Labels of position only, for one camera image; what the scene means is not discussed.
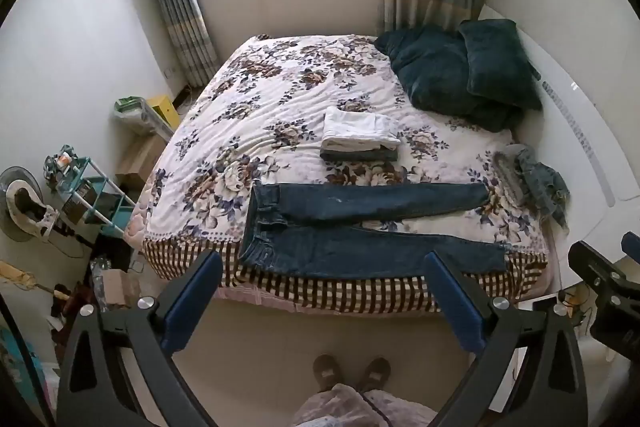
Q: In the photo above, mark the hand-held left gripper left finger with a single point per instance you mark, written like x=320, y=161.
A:
x=192, y=297

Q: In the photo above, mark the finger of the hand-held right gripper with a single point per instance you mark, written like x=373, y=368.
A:
x=597, y=272
x=632, y=246

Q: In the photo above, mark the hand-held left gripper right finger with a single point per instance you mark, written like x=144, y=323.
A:
x=455, y=302

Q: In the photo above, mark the dark blue jeans pants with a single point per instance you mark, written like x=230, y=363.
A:
x=350, y=252

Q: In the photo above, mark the person's pink fleece pants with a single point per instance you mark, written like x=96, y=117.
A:
x=350, y=409

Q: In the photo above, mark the small cardboard box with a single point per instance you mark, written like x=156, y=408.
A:
x=120, y=289

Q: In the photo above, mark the white nightstand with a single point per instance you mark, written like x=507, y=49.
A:
x=520, y=372

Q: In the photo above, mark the crumpled grey blue garment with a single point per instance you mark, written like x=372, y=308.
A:
x=545, y=182

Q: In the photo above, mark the person's right shoe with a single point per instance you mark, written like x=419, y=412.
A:
x=376, y=373

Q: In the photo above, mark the light grey cloth strip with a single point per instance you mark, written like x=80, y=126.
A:
x=507, y=172

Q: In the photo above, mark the teal shelf rack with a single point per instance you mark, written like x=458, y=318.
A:
x=95, y=197

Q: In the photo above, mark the white curved headboard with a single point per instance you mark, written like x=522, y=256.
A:
x=575, y=117

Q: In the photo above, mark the brown cardboard box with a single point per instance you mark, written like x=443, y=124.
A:
x=140, y=159

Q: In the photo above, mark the folded grey cloth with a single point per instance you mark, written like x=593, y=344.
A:
x=350, y=155

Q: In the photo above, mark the yellow box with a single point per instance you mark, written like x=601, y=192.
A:
x=162, y=111

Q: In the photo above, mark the standing electric fan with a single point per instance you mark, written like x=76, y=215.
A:
x=22, y=207

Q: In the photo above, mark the clear bin with green lid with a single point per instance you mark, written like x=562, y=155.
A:
x=132, y=109

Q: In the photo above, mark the folded white cloth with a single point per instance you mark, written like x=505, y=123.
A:
x=355, y=127

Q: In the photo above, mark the bed with floral sheet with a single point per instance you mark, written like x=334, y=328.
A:
x=280, y=107

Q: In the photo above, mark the dark teal fleece pillow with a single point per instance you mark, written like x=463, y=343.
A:
x=500, y=62

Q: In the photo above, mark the dark teal fleece blanket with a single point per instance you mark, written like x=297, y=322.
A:
x=430, y=67

